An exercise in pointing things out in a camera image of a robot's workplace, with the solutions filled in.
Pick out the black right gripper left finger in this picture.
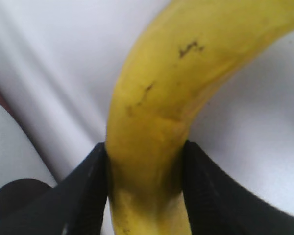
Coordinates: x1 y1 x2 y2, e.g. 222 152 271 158
0 143 108 235

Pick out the yellow banana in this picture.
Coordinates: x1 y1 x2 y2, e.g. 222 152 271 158
105 0 294 235

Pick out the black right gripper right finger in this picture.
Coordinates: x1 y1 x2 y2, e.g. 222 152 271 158
182 141 294 235

